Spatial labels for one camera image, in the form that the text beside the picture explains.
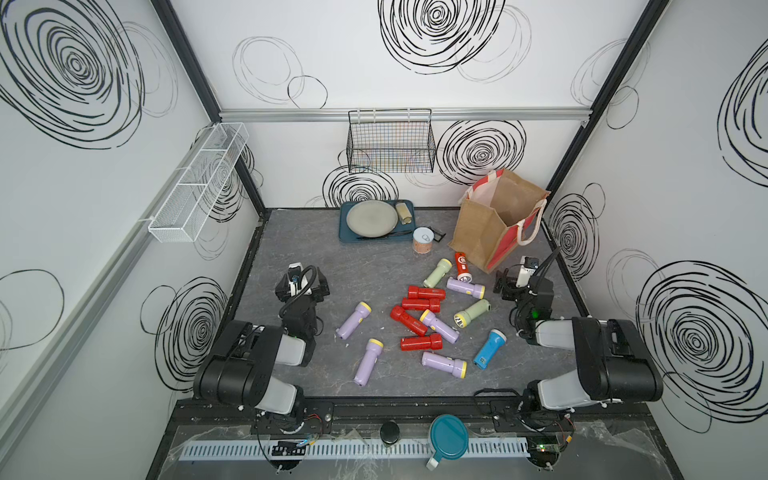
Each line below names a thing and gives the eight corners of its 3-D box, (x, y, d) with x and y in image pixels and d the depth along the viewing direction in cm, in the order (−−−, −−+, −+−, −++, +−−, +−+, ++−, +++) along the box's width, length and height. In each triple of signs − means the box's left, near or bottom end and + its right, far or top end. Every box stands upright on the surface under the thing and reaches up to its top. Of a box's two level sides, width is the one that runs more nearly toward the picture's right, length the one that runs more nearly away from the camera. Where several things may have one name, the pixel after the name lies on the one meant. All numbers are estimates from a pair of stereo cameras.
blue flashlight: (471, 363, 84) (475, 358, 81) (489, 332, 90) (493, 326, 87) (487, 374, 82) (491, 370, 79) (504, 341, 88) (509, 336, 85)
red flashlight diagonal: (389, 316, 92) (389, 312, 90) (396, 307, 94) (396, 303, 92) (422, 340, 87) (423, 336, 85) (428, 330, 89) (429, 327, 87)
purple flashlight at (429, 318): (418, 319, 92) (419, 315, 90) (426, 311, 93) (426, 307, 91) (453, 346, 86) (455, 343, 84) (460, 337, 88) (462, 333, 86)
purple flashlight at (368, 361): (352, 382, 81) (351, 379, 78) (371, 340, 88) (370, 336, 85) (365, 388, 80) (364, 385, 77) (383, 345, 87) (383, 341, 85)
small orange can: (413, 253, 109) (414, 244, 105) (412, 236, 114) (413, 226, 110) (433, 253, 109) (435, 244, 105) (431, 236, 114) (433, 226, 110)
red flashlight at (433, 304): (402, 312, 93) (403, 307, 91) (402, 303, 95) (402, 298, 93) (439, 312, 93) (441, 307, 91) (438, 303, 95) (440, 298, 93)
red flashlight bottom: (400, 350, 86) (400, 346, 83) (400, 338, 88) (400, 334, 85) (441, 350, 86) (443, 346, 83) (440, 338, 88) (442, 334, 85)
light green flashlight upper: (421, 284, 100) (422, 278, 98) (441, 262, 106) (443, 256, 103) (431, 291, 98) (432, 286, 96) (451, 268, 104) (452, 262, 102)
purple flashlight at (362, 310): (334, 333, 90) (332, 328, 87) (363, 304, 96) (363, 299, 93) (343, 342, 88) (341, 337, 85) (373, 312, 94) (372, 307, 91)
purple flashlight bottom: (419, 364, 84) (420, 359, 81) (423, 351, 86) (424, 346, 83) (463, 381, 81) (466, 377, 78) (466, 367, 83) (469, 363, 80)
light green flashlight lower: (460, 330, 89) (462, 327, 87) (451, 318, 92) (452, 315, 90) (490, 310, 94) (492, 307, 92) (480, 299, 96) (482, 296, 94)
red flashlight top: (407, 298, 96) (407, 293, 94) (407, 290, 98) (407, 286, 96) (445, 299, 96) (446, 294, 94) (444, 292, 98) (445, 287, 96)
